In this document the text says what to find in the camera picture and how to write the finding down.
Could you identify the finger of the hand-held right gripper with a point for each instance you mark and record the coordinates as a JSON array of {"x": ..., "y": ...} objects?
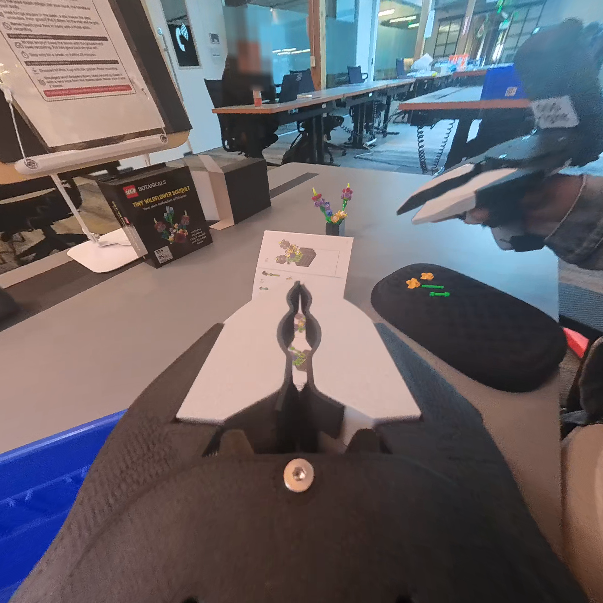
[
  {"x": 452, "y": 200},
  {"x": 443, "y": 183}
]

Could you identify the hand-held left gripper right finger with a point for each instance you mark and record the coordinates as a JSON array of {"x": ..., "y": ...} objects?
[{"x": 367, "y": 377}]

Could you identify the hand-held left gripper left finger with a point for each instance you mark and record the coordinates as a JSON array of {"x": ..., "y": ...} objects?
[{"x": 231, "y": 377}]

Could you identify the flower instruction booklet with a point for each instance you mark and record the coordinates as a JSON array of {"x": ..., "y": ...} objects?
[{"x": 325, "y": 273}]

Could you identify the blue plastic bin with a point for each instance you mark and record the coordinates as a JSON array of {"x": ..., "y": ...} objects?
[{"x": 37, "y": 494}]

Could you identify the person's right forearm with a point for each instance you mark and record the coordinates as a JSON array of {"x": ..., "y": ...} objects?
[{"x": 584, "y": 226}]

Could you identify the wood-edged office desk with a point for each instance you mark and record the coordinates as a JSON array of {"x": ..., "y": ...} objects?
[
  {"x": 329, "y": 96},
  {"x": 447, "y": 101}
]

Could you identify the grey desk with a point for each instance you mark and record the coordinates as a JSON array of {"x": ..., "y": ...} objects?
[{"x": 117, "y": 339}]

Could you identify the black desk chair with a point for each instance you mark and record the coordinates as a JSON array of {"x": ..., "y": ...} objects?
[
  {"x": 214, "y": 108},
  {"x": 357, "y": 74},
  {"x": 37, "y": 202}
]

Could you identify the person's right hand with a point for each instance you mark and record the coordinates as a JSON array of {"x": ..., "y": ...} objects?
[{"x": 560, "y": 198}]

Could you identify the blue labelled storage bin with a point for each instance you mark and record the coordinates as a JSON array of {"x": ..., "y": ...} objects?
[{"x": 499, "y": 82}]

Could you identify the black quilted wrist pad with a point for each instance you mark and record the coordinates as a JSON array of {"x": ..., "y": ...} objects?
[{"x": 471, "y": 339}]

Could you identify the brick flower bouquet model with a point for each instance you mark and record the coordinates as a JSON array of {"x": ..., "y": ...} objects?
[{"x": 334, "y": 228}]

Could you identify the pile of assorted supplies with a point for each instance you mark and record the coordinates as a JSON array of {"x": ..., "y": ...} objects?
[{"x": 443, "y": 63}]

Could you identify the wooden pillar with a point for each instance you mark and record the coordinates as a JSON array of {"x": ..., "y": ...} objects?
[
  {"x": 425, "y": 28},
  {"x": 318, "y": 42}
]

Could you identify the black flower set box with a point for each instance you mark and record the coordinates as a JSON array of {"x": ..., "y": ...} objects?
[{"x": 160, "y": 212}]

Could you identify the dark laptop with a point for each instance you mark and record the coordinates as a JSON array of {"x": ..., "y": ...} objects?
[{"x": 288, "y": 87}]

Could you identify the red flat object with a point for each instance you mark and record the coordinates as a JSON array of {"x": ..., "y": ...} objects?
[{"x": 574, "y": 341}]

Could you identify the black box with white flap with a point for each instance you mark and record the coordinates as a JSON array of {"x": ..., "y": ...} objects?
[{"x": 247, "y": 188}]

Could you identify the black phone icon sign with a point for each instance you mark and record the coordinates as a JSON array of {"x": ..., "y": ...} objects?
[{"x": 185, "y": 45}]

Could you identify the printed instruction sheet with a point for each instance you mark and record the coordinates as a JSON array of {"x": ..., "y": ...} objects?
[{"x": 70, "y": 70}]

